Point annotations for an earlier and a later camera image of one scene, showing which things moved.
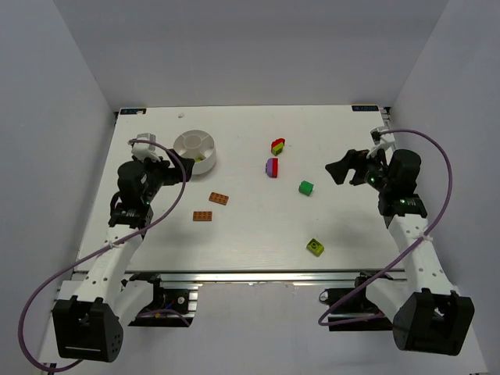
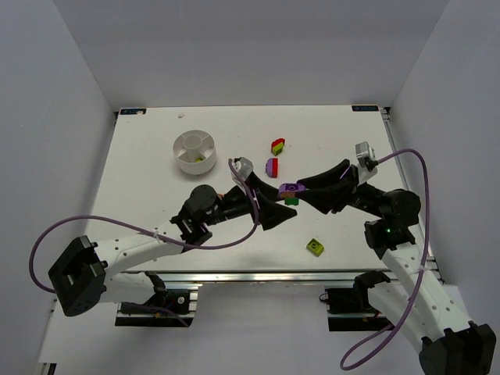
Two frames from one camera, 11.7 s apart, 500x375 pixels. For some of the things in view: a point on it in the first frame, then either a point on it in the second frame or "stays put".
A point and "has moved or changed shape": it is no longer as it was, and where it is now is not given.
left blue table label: [132, 111] stays put
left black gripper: [168, 173] -> [254, 200]
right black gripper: [355, 169] -> [352, 187]
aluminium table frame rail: [337, 276] stays put
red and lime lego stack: [277, 146] stays put
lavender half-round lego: [269, 167] stays put
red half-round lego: [275, 167] stays put
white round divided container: [198, 145] stays put
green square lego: [305, 187] has moved or changed shape
